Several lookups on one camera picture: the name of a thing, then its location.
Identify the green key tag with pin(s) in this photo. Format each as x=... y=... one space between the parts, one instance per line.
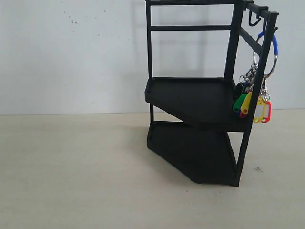
x=237 y=105

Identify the key ring with coloured tags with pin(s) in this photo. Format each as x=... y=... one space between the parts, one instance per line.
x=249 y=77

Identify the red block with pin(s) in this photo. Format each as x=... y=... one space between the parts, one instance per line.
x=267 y=112

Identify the yellow key tag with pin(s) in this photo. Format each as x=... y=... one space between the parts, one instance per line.
x=260 y=111

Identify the black key tag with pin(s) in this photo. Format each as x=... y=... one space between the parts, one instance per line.
x=239 y=90

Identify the black two-tier corner shelf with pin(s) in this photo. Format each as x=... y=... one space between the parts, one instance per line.
x=193 y=126

